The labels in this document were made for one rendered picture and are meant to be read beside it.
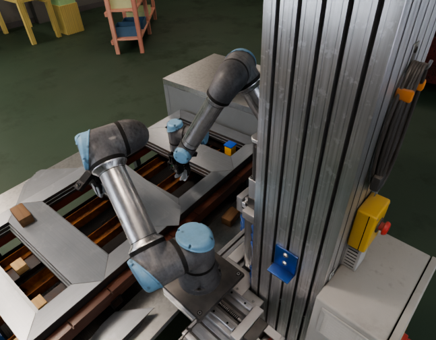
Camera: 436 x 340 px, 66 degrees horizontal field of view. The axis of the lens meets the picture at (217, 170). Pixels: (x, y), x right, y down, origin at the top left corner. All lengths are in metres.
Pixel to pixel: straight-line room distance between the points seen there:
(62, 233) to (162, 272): 0.84
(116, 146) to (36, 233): 0.85
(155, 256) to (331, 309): 0.50
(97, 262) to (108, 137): 0.67
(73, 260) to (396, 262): 1.25
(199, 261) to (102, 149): 0.45
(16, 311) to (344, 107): 1.37
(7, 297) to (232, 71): 1.23
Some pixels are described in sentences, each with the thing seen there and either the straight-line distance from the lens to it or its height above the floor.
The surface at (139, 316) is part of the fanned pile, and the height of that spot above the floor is 0.72.
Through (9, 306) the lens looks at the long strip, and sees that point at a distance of 1.62.
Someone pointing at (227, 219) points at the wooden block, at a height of 0.73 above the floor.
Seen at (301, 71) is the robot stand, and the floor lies 1.80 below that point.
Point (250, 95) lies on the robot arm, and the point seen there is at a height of 1.47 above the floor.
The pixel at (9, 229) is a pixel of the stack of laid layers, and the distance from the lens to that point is 1.98.
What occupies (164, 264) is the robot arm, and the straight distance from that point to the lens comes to 1.02.
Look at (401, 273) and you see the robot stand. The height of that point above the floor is 1.23.
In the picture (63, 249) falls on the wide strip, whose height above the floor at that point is 0.87.
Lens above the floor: 2.06
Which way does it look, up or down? 39 degrees down
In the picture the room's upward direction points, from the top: 3 degrees counter-clockwise
